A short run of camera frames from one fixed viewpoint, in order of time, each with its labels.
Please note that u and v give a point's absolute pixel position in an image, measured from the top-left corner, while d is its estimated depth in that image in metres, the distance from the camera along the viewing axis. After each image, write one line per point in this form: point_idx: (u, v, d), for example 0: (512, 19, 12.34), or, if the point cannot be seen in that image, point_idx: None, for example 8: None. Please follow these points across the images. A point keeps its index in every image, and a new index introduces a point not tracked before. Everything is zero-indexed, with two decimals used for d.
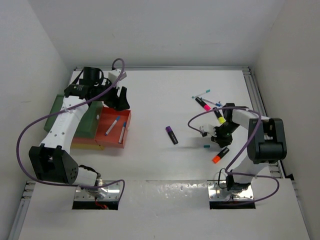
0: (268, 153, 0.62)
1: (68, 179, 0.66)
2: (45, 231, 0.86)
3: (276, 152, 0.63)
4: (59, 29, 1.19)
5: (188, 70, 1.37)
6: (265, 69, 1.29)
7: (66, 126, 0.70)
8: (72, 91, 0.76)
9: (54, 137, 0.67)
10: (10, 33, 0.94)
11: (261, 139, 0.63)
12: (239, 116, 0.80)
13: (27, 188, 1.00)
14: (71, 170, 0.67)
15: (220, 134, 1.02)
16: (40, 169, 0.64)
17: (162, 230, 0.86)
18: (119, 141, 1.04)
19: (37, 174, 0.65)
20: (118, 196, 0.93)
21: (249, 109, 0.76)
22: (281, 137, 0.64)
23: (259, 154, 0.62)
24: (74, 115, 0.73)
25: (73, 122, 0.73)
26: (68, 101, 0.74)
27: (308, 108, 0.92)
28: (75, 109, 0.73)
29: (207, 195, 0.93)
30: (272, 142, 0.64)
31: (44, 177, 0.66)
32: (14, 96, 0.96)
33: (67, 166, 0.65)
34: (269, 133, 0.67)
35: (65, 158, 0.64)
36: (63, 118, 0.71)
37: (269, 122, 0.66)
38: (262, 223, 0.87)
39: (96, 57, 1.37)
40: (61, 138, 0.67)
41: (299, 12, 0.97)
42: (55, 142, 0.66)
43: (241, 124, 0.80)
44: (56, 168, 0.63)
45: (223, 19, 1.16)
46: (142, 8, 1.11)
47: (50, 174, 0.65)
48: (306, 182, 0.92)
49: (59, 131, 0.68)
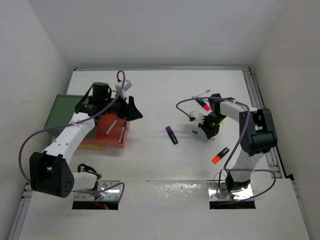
0: (260, 143, 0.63)
1: (62, 191, 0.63)
2: (45, 231, 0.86)
3: (268, 142, 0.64)
4: (59, 29, 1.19)
5: (188, 71, 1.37)
6: (265, 69, 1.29)
7: (71, 137, 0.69)
8: (82, 109, 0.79)
9: (57, 146, 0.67)
10: (10, 33, 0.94)
11: (253, 130, 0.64)
12: (226, 107, 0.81)
13: (27, 188, 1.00)
14: (67, 182, 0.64)
15: (207, 123, 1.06)
16: (37, 177, 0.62)
17: (163, 231, 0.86)
18: (119, 141, 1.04)
19: (32, 182, 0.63)
20: (118, 196, 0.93)
21: (235, 101, 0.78)
22: (271, 126, 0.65)
23: (253, 145, 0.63)
24: (80, 129, 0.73)
25: (78, 136, 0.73)
26: (77, 116, 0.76)
27: (308, 109, 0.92)
28: (83, 124, 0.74)
29: (207, 195, 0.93)
30: (262, 132, 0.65)
31: (38, 187, 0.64)
32: (14, 96, 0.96)
33: (64, 177, 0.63)
34: (258, 123, 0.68)
35: (64, 167, 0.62)
36: (69, 129, 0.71)
37: (258, 112, 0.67)
38: (262, 223, 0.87)
39: (96, 57, 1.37)
40: (64, 147, 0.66)
41: (300, 12, 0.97)
42: (57, 151, 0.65)
43: (229, 115, 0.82)
44: (53, 178, 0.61)
45: (223, 19, 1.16)
46: (143, 8, 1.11)
47: (45, 184, 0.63)
48: (306, 182, 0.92)
49: (63, 141, 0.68)
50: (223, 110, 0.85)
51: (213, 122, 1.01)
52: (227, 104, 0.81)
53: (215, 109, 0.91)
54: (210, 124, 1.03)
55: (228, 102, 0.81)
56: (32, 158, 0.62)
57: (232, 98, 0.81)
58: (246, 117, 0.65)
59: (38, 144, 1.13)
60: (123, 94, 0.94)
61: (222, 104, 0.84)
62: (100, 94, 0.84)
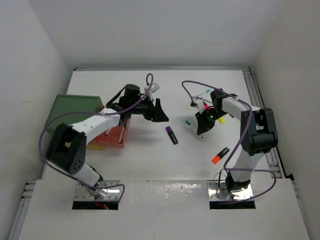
0: (261, 143, 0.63)
1: (70, 168, 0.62)
2: (45, 231, 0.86)
3: (269, 142, 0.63)
4: (59, 29, 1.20)
5: (188, 71, 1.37)
6: (264, 69, 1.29)
7: (97, 123, 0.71)
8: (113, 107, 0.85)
9: (82, 125, 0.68)
10: (9, 33, 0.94)
11: (254, 131, 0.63)
12: (229, 104, 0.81)
13: (27, 188, 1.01)
14: (78, 161, 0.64)
15: (204, 116, 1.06)
16: (55, 145, 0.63)
17: (163, 231, 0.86)
18: (119, 141, 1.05)
19: (48, 150, 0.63)
20: (118, 196, 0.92)
21: (238, 98, 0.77)
22: (272, 127, 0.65)
23: (253, 145, 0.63)
24: (106, 121, 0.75)
25: (102, 126, 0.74)
26: (106, 110, 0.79)
27: (308, 109, 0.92)
28: (110, 116, 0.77)
29: (207, 195, 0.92)
30: (263, 132, 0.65)
31: (50, 158, 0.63)
32: (14, 96, 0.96)
33: (78, 154, 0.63)
34: (260, 123, 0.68)
35: (82, 145, 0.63)
36: (97, 117, 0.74)
37: (260, 112, 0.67)
38: (262, 223, 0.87)
39: (96, 57, 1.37)
40: (88, 128, 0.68)
41: (300, 12, 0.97)
42: (81, 128, 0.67)
43: (231, 113, 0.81)
44: (69, 150, 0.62)
45: (223, 19, 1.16)
46: (143, 8, 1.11)
47: (58, 156, 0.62)
48: (306, 182, 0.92)
49: (90, 123, 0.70)
50: (224, 106, 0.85)
51: (211, 116, 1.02)
52: (230, 101, 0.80)
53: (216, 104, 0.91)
54: (208, 116, 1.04)
55: (231, 99, 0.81)
56: (58, 128, 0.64)
57: (235, 96, 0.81)
58: (247, 117, 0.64)
59: (38, 144, 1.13)
60: (150, 95, 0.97)
61: (224, 101, 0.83)
62: (130, 97, 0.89)
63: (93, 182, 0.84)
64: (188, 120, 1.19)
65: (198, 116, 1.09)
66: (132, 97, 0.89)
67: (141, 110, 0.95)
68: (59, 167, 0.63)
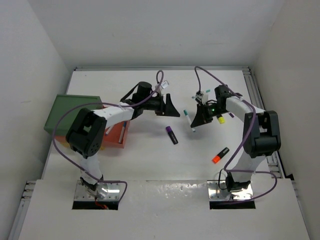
0: (263, 146, 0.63)
1: (89, 149, 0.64)
2: (45, 231, 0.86)
3: (271, 145, 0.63)
4: (59, 29, 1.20)
5: (188, 71, 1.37)
6: (264, 69, 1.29)
7: (114, 112, 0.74)
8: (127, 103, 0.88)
9: (102, 112, 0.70)
10: (9, 33, 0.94)
11: (257, 133, 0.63)
12: (233, 104, 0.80)
13: (27, 188, 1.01)
14: (96, 144, 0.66)
15: (205, 109, 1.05)
16: (77, 126, 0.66)
17: (163, 231, 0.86)
18: (119, 141, 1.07)
19: (70, 130, 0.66)
20: (118, 196, 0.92)
21: (243, 99, 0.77)
22: (276, 130, 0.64)
23: (255, 148, 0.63)
24: (122, 112, 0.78)
25: (118, 116, 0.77)
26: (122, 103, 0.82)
27: (308, 109, 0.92)
28: (127, 109, 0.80)
29: (207, 195, 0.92)
30: (267, 135, 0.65)
31: (70, 138, 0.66)
32: (14, 96, 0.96)
33: (97, 137, 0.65)
34: (263, 125, 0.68)
35: (102, 129, 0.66)
36: (114, 108, 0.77)
37: (264, 115, 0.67)
38: (262, 223, 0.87)
39: (96, 57, 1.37)
40: (108, 115, 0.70)
41: (300, 12, 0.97)
42: (102, 114, 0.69)
43: (235, 113, 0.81)
44: (90, 132, 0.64)
45: (223, 19, 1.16)
46: (143, 8, 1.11)
47: (79, 137, 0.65)
48: (306, 182, 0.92)
49: (109, 111, 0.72)
50: (228, 105, 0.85)
51: (213, 109, 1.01)
52: (234, 101, 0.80)
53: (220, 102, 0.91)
54: (209, 109, 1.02)
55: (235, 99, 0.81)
56: (81, 111, 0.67)
57: (240, 96, 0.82)
58: (251, 119, 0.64)
59: (38, 144, 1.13)
60: (160, 92, 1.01)
61: (228, 100, 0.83)
62: (143, 94, 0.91)
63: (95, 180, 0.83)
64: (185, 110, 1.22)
65: (199, 106, 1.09)
66: (144, 94, 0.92)
67: (152, 106, 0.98)
68: (78, 147, 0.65)
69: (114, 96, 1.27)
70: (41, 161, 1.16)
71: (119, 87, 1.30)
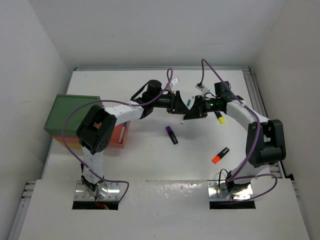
0: (267, 157, 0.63)
1: (97, 145, 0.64)
2: (44, 231, 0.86)
3: (276, 155, 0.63)
4: (59, 28, 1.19)
5: (188, 70, 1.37)
6: (264, 69, 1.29)
7: (124, 111, 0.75)
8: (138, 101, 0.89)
9: (112, 109, 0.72)
10: (9, 32, 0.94)
11: (262, 144, 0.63)
12: (234, 110, 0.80)
13: (27, 188, 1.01)
14: (104, 140, 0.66)
15: (202, 102, 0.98)
16: (88, 122, 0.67)
17: (163, 230, 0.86)
18: (119, 141, 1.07)
19: (81, 125, 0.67)
20: (118, 196, 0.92)
21: (244, 105, 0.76)
22: (281, 141, 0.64)
23: (260, 159, 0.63)
24: (132, 111, 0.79)
25: (127, 115, 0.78)
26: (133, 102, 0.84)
27: (308, 109, 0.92)
28: (137, 108, 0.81)
29: (207, 195, 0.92)
30: (271, 144, 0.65)
31: (81, 133, 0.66)
32: (14, 96, 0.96)
33: (107, 133, 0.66)
34: (267, 134, 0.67)
35: (112, 126, 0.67)
36: (125, 106, 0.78)
37: (268, 124, 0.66)
38: (261, 224, 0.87)
39: (96, 57, 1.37)
40: (118, 113, 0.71)
41: (300, 12, 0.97)
42: (112, 112, 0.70)
43: (235, 118, 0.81)
44: (100, 128, 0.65)
45: (223, 19, 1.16)
46: (144, 8, 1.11)
47: (89, 132, 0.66)
48: (306, 182, 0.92)
49: (119, 109, 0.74)
50: (228, 109, 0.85)
51: (211, 104, 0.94)
52: (235, 106, 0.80)
53: (221, 105, 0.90)
54: (207, 102, 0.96)
55: (237, 104, 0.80)
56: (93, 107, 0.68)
57: (241, 101, 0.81)
58: (256, 129, 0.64)
59: (38, 144, 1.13)
60: (170, 89, 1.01)
61: (230, 104, 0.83)
62: (152, 94, 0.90)
63: (96, 179, 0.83)
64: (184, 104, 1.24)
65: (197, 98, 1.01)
66: (154, 93, 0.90)
67: (162, 103, 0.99)
68: (86, 143, 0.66)
69: (114, 96, 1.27)
70: (41, 161, 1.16)
71: (119, 87, 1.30)
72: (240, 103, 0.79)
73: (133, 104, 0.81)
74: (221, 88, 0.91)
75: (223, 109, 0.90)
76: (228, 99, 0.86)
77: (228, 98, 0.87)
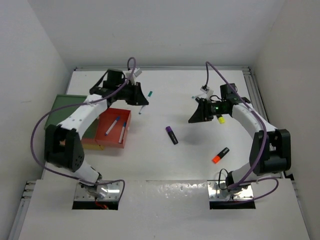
0: (272, 167, 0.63)
1: (73, 164, 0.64)
2: (45, 232, 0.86)
3: (281, 166, 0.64)
4: (59, 28, 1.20)
5: (188, 70, 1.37)
6: (264, 69, 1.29)
7: (84, 115, 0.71)
8: (96, 91, 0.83)
9: (71, 121, 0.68)
10: (9, 32, 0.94)
11: (267, 155, 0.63)
12: (240, 114, 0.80)
13: (27, 188, 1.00)
14: (78, 156, 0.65)
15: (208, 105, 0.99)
16: (51, 147, 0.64)
17: (162, 230, 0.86)
18: (119, 141, 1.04)
19: (46, 153, 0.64)
20: (118, 196, 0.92)
21: (252, 110, 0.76)
22: (287, 151, 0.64)
23: (264, 169, 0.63)
24: (93, 109, 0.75)
25: (91, 115, 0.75)
26: (91, 97, 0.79)
27: (308, 109, 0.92)
28: (96, 104, 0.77)
29: (207, 195, 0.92)
30: (276, 154, 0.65)
31: (50, 159, 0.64)
32: (14, 96, 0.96)
33: (76, 150, 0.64)
34: (273, 143, 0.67)
35: (77, 140, 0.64)
36: (83, 108, 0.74)
37: (275, 133, 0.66)
38: (262, 224, 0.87)
39: (95, 57, 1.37)
40: (78, 123, 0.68)
41: (300, 12, 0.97)
42: (70, 125, 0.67)
43: (241, 122, 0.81)
44: (66, 150, 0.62)
45: (223, 19, 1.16)
46: (143, 8, 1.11)
47: (57, 156, 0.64)
48: (306, 182, 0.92)
49: (78, 117, 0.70)
50: (233, 112, 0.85)
51: (216, 107, 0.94)
52: (241, 110, 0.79)
53: (226, 107, 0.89)
54: (212, 106, 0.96)
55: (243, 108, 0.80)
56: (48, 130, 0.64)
57: (249, 105, 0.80)
58: (262, 139, 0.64)
59: (38, 144, 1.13)
60: (133, 80, 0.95)
61: (235, 107, 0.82)
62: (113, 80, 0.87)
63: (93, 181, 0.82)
64: (184, 105, 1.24)
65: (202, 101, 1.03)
66: (115, 78, 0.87)
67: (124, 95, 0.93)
68: (61, 166, 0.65)
69: None
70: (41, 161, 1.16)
71: None
72: (246, 107, 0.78)
73: (92, 101, 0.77)
74: (228, 90, 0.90)
75: (228, 111, 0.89)
76: (235, 101, 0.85)
77: (234, 100, 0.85)
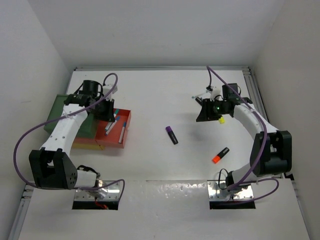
0: (272, 168, 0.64)
1: (68, 184, 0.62)
2: (44, 232, 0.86)
3: (281, 167, 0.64)
4: (59, 28, 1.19)
5: (188, 70, 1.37)
6: (264, 69, 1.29)
7: (67, 131, 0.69)
8: (71, 99, 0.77)
9: (54, 141, 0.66)
10: (9, 32, 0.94)
11: (268, 156, 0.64)
12: (241, 114, 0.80)
13: (27, 188, 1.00)
14: (71, 174, 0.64)
15: (212, 105, 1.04)
16: (39, 172, 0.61)
17: (162, 230, 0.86)
18: (119, 141, 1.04)
19: (36, 179, 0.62)
20: (118, 196, 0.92)
21: (253, 111, 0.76)
22: (287, 153, 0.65)
23: (264, 170, 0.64)
24: (74, 121, 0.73)
25: (74, 128, 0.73)
26: (68, 108, 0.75)
27: (308, 109, 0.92)
28: (75, 115, 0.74)
29: (207, 195, 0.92)
30: (277, 155, 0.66)
31: (43, 184, 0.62)
32: (14, 96, 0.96)
33: (67, 170, 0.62)
34: (274, 144, 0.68)
35: (66, 159, 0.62)
36: (63, 123, 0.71)
37: (276, 135, 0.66)
38: (262, 224, 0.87)
39: (95, 57, 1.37)
40: (62, 141, 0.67)
41: (300, 12, 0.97)
42: (55, 146, 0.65)
43: (242, 123, 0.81)
44: (56, 172, 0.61)
45: (223, 19, 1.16)
46: (144, 8, 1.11)
47: (49, 179, 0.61)
48: (306, 182, 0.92)
49: (60, 134, 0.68)
50: (235, 113, 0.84)
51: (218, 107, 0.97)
52: (243, 110, 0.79)
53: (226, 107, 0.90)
54: (214, 107, 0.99)
55: (245, 108, 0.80)
56: (31, 156, 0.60)
57: (250, 106, 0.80)
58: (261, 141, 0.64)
59: (38, 144, 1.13)
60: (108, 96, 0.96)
61: (237, 107, 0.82)
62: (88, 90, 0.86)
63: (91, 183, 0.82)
64: (184, 105, 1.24)
65: (205, 101, 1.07)
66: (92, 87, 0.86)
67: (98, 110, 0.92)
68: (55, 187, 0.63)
69: (114, 96, 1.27)
70: None
71: (119, 87, 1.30)
72: (248, 108, 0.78)
73: (70, 113, 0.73)
74: (229, 90, 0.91)
75: (229, 110, 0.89)
76: (236, 101, 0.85)
77: (236, 100, 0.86)
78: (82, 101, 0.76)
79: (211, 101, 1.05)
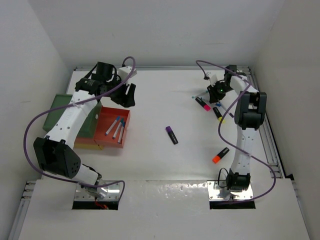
0: (248, 119, 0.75)
1: (69, 172, 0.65)
2: (44, 232, 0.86)
3: (257, 120, 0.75)
4: (59, 28, 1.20)
5: (187, 70, 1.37)
6: (264, 68, 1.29)
7: (72, 121, 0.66)
8: (82, 86, 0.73)
9: (59, 130, 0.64)
10: (9, 32, 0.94)
11: (246, 109, 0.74)
12: (235, 82, 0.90)
13: (27, 188, 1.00)
14: (73, 164, 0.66)
15: (215, 89, 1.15)
16: (43, 160, 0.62)
17: (163, 230, 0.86)
18: (118, 141, 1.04)
19: (41, 165, 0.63)
20: (118, 196, 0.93)
21: (244, 79, 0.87)
22: (262, 108, 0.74)
23: (241, 119, 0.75)
24: (81, 111, 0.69)
25: (80, 118, 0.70)
26: (77, 96, 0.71)
27: (308, 109, 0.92)
28: (83, 104, 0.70)
29: (207, 195, 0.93)
30: (255, 110, 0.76)
31: (47, 169, 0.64)
32: (14, 96, 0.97)
33: (68, 162, 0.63)
34: (254, 103, 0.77)
35: (69, 152, 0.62)
36: (70, 111, 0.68)
37: (256, 94, 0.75)
38: (261, 224, 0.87)
39: (95, 57, 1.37)
40: (66, 132, 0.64)
41: (299, 11, 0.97)
42: (59, 136, 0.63)
43: (234, 89, 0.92)
44: (58, 162, 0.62)
45: (223, 18, 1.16)
46: (144, 8, 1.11)
47: (51, 166, 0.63)
48: (306, 182, 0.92)
49: (65, 124, 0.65)
50: (231, 83, 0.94)
51: (221, 89, 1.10)
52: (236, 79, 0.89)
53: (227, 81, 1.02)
54: (218, 89, 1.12)
55: (238, 78, 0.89)
56: (36, 144, 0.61)
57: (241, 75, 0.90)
58: (240, 96, 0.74)
59: None
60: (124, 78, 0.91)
61: (232, 77, 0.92)
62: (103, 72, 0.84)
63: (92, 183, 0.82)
64: (185, 104, 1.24)
65: (209, 89, 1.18)
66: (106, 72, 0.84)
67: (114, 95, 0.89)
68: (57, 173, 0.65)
69: None
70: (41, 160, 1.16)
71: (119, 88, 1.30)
72: (240, 77, 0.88)
73: (78, 101, 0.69)
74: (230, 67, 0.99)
75: (227, 82, 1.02)
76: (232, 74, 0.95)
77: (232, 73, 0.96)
78: (93, 89, 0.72)
79: (213, 86, 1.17)
